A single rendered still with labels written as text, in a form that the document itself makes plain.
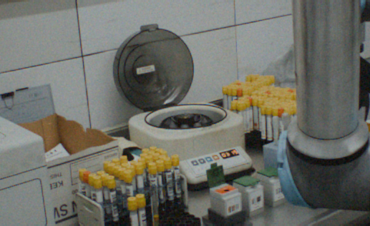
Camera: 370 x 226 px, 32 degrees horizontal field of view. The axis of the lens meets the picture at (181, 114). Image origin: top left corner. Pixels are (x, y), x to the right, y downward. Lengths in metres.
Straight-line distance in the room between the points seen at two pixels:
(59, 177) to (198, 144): 0.34
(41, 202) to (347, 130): 0.44
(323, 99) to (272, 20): 1.21
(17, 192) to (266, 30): 1.28
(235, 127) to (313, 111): 0.63
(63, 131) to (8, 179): 0.66
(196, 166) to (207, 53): 0.54
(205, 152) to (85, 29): 0.45
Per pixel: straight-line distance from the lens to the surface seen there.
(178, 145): 1.43
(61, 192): 1.30
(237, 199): 1.23
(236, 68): 1.98
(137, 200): 1.15
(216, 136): 1.47
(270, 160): 1.39
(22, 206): 0.93
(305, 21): 0.81
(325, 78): 0.85
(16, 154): 0.91
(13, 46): 1.58
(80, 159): 1.30
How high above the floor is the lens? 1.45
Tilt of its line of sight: 17 degrees down
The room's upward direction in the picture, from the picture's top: 4 degrees counter-clockwise
